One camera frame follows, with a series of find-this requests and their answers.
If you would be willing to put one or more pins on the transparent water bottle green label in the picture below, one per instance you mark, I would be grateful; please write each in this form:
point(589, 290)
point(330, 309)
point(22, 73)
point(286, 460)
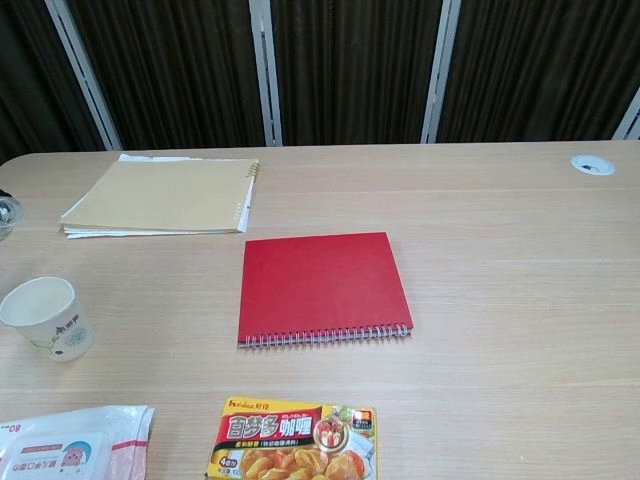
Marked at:
point(7, 215)

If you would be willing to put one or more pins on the white paper cup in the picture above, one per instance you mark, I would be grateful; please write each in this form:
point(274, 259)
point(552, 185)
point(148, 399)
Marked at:
point(65, 330)

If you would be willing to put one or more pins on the red spiral notebook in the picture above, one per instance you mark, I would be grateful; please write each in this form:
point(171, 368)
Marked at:
point(320, 285)

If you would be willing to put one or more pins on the dark pleated curtain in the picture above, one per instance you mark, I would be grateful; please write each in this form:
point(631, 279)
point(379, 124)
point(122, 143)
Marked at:
point(350, 65)

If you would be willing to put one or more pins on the yellow curry box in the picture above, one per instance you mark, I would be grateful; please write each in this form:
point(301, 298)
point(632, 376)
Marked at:
point(295, 445)

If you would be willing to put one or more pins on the white wet wipes pack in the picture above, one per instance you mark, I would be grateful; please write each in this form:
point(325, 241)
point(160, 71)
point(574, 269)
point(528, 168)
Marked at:
point(75, 445)

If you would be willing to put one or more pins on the white partition post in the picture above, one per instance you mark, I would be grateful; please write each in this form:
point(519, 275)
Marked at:
point(267, 75)
point(630, 117)
point(87, 75)
point(440, 75)

